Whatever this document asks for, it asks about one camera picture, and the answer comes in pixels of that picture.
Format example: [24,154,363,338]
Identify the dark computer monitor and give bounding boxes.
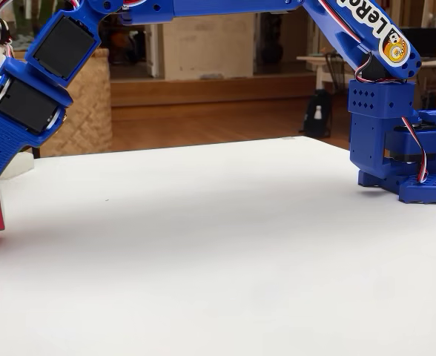
[398,27,436,59]

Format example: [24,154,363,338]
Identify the white desk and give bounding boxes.
[295,54,354,93]

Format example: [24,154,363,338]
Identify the woven wicker basket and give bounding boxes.
[39,47,114,158]

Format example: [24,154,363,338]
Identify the black backpack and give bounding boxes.
[300,90,334,139]

